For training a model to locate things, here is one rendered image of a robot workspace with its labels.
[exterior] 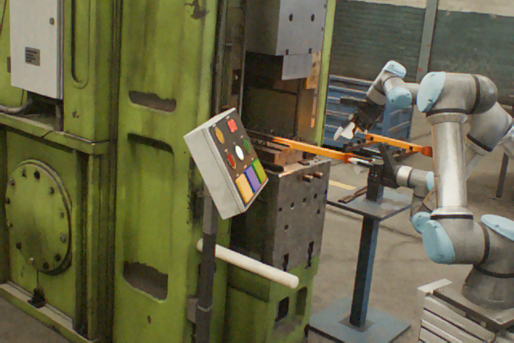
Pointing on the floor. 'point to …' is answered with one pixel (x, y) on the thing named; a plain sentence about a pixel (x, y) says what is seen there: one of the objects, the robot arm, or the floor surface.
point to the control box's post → (207, 270)
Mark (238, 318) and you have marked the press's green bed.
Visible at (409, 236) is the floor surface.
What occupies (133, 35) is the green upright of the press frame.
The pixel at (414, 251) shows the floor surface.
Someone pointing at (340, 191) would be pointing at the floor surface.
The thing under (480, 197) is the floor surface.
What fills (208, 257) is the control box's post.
